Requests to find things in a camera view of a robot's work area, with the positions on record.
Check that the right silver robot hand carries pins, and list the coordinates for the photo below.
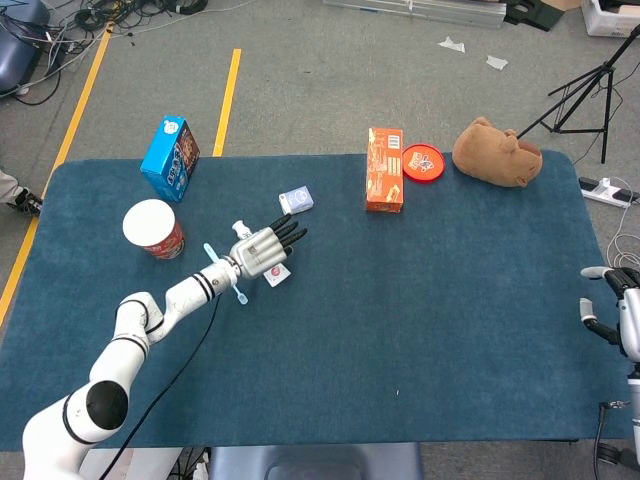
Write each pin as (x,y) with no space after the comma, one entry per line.
(631,320)

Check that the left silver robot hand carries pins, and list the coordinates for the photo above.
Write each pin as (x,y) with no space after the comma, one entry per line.
(257,252)

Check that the white toothpaste tube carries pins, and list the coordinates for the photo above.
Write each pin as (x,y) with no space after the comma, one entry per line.
(275,275)

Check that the light blue toothbrush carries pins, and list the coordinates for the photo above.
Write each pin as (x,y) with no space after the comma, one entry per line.
(210,251)

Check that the blue robot base seat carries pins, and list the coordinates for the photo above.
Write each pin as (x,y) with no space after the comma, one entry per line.
(315,462)

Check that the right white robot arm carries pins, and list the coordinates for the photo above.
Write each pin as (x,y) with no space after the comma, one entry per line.
(635,400)

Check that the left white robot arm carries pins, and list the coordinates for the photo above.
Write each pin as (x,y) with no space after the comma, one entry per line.
(190,292)

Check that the small white tissue pack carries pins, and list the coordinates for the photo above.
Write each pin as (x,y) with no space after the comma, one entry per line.
(297,200)

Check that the red instant noodle cup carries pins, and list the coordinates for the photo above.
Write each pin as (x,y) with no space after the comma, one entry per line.
(148,222)

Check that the blue felt table cloth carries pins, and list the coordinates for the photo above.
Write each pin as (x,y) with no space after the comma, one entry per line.
(350,325)

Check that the blue cookie box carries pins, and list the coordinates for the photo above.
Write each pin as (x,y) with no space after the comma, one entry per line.
(167,160)

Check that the white power strip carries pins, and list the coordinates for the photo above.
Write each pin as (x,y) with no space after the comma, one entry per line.
(600,190)

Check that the orange snack box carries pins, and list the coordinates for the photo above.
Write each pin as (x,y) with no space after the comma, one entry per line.
(385,170)

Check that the short yellow floor tape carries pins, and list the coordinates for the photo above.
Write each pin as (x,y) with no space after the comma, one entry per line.
(227,100)

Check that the red round tin lid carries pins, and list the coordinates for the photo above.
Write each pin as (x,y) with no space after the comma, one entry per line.
(423,163)

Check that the brown capybara plush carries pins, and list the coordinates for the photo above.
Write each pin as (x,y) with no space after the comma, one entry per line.
(492,155)

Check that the long yellow floor tape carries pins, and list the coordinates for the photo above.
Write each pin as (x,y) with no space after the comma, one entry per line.
(75,120)

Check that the black shoe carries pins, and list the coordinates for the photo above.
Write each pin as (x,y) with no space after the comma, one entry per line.
(27,201)

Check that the black tripod stand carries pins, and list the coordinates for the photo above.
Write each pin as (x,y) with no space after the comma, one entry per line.
(607,66)

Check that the beige trouser leg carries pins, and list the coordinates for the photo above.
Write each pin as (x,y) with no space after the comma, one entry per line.
(9,185)

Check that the crumpled white paper scrap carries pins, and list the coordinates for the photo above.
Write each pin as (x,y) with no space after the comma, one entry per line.
(452,45)
(497,62)

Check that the white storage box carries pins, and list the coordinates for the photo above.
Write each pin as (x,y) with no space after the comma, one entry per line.
(607,20)

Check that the dark blue padded chair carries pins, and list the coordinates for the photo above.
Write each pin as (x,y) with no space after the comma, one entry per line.
(17,50)

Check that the black flat floor object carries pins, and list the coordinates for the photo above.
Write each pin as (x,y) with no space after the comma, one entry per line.
(532,14)

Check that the brown cardboard box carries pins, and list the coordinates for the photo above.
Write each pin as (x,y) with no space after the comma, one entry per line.
(562,4)

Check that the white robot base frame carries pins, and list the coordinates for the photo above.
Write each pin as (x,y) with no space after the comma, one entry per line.
(145,465)

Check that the aluminium rail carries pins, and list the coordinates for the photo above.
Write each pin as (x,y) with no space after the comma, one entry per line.
(415,10)

